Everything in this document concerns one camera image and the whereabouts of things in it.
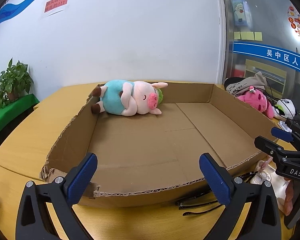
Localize potted green plant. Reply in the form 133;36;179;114
0;58;33;109

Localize green table cloth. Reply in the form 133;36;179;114
0;94;39;132

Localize cardboard box tray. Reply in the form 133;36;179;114
40;82;275;207

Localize grey printed cloth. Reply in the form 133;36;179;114
224;72;268;97

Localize black sunglasses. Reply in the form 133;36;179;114
174;171;258;217

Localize clear phone case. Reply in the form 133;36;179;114
250;160;277;185

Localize pink plush toy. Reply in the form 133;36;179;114
237;86;274;119

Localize red wall notice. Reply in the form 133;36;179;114
44;0;68;13

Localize white panda plush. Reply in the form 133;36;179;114
273;99;296;121

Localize pink decorated pen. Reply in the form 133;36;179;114
260;156;273;170

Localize pig plush blue shirt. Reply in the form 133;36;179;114
91;80;168;116

